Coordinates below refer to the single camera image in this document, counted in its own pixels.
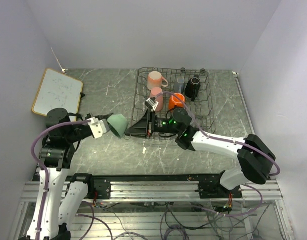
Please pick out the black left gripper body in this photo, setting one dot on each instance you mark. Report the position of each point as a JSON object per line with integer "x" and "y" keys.
{"x": 84, "y": 126}

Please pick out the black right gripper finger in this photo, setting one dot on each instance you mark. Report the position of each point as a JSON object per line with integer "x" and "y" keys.
{"x": 137, "y": 131}
{"x": 145, "y": 120}

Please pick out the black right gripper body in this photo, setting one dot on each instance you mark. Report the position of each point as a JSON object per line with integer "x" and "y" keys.
{"x": 162, "y": 125}

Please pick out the green mug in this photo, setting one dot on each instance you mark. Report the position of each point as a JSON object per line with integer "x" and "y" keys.
{"x": 118, "y": 124}

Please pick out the orange mug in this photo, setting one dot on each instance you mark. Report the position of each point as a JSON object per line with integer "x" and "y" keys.
{"x": 176, "y": 100}

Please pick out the pink tumbler cup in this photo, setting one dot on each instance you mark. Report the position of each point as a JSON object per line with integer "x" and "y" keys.
{"x": 157, "y": 93}

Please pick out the blue grey plastic cup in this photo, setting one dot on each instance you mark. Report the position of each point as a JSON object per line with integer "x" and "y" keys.
{"x": 179, "y": 85}

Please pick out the black mug white inside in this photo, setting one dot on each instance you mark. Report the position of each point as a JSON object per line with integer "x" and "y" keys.
{"x": 192, "y": 88}

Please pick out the pink mug with handle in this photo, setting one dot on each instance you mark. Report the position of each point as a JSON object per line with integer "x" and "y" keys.
{"x": 156, "y": 79}

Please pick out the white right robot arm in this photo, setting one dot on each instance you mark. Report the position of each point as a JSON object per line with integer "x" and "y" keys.
{"x": 255, "y": 160}

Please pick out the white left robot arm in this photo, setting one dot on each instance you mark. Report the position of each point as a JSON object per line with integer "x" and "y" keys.
{"x": 54, "y": 150}

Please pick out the yellow framed whiteboard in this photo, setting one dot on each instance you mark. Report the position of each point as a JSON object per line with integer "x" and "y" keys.
{"x": 57, "y": 90}

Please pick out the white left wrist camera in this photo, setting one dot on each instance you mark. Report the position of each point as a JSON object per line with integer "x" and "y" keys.
{"x": 97, "y": 127}

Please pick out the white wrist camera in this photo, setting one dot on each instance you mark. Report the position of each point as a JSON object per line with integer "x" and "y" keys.
{"x": 151, "y": 103}
{"x": 97, "y": 127}

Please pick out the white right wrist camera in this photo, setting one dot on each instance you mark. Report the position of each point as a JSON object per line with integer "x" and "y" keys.
{"x": 151, "y": 103}

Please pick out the grey wire dish rack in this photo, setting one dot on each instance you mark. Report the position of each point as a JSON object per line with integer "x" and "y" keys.
{"x": 202, "y": 107}

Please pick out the aluminium mounting rail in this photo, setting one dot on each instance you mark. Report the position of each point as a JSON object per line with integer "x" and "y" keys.
{"x": 147, "y": 192}

